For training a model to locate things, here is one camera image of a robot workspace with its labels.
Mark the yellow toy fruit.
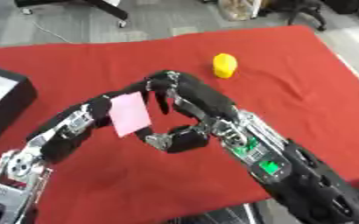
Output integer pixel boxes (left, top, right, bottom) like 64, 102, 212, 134
211, 52, 240, 80

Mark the tan bag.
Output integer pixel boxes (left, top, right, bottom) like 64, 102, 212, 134
217, 0, 264, 22

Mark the white cable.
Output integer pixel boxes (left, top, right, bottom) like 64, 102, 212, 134
31, 19, 75, 45

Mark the black box with white inside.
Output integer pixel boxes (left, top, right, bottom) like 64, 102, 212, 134
0, 64, 39, 153

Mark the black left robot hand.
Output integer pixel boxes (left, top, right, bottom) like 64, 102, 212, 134
26, 81, 152, 165

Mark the black chair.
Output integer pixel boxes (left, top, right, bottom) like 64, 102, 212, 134
260, 0, 328, 32

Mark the black cart base with wheels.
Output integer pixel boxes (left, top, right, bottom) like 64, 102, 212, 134
12, 0, 130, 29

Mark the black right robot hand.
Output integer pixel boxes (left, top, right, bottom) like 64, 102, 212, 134
133, 69, 241, 155

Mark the pink block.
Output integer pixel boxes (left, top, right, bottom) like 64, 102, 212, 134
107, 91, 154, 138

